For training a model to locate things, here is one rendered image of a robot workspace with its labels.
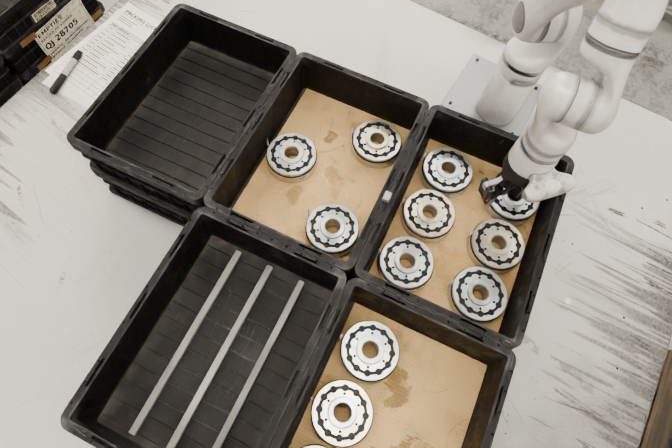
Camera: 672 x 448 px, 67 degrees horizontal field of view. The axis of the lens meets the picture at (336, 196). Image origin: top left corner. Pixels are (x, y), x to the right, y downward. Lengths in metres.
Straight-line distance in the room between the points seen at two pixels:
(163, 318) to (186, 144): 0.37
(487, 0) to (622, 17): 2.01
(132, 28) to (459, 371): 1.18
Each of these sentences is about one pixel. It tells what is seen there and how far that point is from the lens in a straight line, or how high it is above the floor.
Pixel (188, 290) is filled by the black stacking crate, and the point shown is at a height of 0.83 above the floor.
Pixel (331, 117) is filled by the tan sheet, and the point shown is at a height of 0.83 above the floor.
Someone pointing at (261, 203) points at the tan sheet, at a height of 0.83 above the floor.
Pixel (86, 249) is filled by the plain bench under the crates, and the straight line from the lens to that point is 1.23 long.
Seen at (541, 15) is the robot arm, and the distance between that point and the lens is 0.97.
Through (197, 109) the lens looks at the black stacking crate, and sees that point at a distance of 1.17.
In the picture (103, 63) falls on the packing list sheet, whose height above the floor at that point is 0.70.
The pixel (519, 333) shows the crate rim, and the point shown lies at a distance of 0.91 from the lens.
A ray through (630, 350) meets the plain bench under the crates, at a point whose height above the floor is 0.70.
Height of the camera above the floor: 1.76
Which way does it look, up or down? 64 degrees down
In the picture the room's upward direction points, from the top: 5 degrees clockwise
